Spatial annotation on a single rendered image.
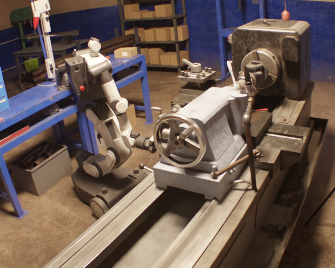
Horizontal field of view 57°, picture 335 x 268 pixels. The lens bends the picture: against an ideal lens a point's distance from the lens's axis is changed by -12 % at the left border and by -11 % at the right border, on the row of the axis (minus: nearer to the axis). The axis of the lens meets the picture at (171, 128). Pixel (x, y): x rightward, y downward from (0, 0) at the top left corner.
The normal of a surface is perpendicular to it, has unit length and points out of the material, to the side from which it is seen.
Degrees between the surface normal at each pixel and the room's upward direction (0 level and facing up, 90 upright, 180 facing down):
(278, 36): 90
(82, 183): 0
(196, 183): 90
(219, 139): 70
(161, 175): 90
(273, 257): 0
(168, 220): 6
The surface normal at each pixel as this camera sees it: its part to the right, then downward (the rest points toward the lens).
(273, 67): -0.50, 0.40
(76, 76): 0.48, 0.40
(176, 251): 0.58, -0.50
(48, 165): 0.88, 0.11
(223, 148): 0.74, -0.25
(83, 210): -0.10, -0.91
